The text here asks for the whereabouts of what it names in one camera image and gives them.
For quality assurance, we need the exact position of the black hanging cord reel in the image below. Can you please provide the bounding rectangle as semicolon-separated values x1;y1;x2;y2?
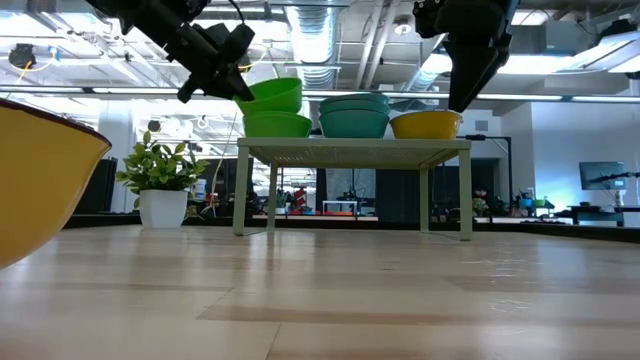
7;43;37;70

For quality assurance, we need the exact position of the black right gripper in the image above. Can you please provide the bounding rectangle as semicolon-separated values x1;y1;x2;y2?
413;0;521;112

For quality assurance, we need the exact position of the wall monitor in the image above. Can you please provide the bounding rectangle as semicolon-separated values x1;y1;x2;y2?
578;160;626;191

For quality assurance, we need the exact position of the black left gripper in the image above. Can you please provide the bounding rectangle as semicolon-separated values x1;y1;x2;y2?
169;22;256;104

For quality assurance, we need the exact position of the green plant in white pot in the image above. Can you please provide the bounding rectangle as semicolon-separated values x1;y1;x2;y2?
115;129;211;230

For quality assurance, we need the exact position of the dark cabinet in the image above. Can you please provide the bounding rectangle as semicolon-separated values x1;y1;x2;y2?
74;157;119;215

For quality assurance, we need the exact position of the pale green perforated metal rack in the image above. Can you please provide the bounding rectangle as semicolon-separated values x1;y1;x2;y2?
232;137;473;242

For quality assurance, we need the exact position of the small white table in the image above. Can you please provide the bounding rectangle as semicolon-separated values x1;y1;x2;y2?
322;199;359;216

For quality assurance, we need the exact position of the silver ribbed ceiling duct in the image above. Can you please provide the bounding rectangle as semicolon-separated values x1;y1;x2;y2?
287;0;342;91

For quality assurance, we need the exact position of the long ceiling light strip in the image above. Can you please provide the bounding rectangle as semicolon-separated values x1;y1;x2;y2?
0;85;640;103

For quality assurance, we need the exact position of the yellow bowl floral inside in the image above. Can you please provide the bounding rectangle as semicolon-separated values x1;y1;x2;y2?
389;110;464;140
0;97;112;271

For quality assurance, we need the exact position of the black tube frame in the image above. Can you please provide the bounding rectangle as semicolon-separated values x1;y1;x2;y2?
457;133;513;159

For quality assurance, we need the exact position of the green bowl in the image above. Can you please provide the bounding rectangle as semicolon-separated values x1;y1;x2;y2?
233;77;304;115
243;110;313;139

